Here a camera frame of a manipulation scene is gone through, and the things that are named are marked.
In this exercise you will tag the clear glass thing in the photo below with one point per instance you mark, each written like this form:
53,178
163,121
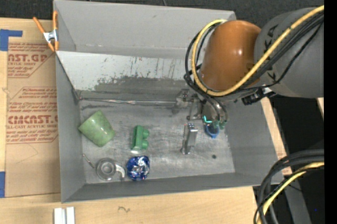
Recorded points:
107,169

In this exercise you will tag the green toy block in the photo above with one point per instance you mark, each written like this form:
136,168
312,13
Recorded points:
139,137

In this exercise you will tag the shiny blue ball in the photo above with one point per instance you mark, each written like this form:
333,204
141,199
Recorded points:
138,168

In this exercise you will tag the small blue cup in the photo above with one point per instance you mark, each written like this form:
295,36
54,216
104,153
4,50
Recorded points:
211,131

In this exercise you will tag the brown cardboard board, red print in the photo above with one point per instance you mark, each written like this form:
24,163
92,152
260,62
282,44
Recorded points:
29,112

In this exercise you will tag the pale green cup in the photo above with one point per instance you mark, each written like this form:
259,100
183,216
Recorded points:
97,128

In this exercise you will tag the black cylinder on white bracket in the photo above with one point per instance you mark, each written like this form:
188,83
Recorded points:
251,99

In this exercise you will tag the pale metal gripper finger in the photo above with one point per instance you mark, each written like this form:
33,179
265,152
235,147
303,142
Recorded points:
185,138
192,137

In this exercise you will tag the grey metal bin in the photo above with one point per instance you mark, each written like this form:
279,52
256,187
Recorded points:
158,138

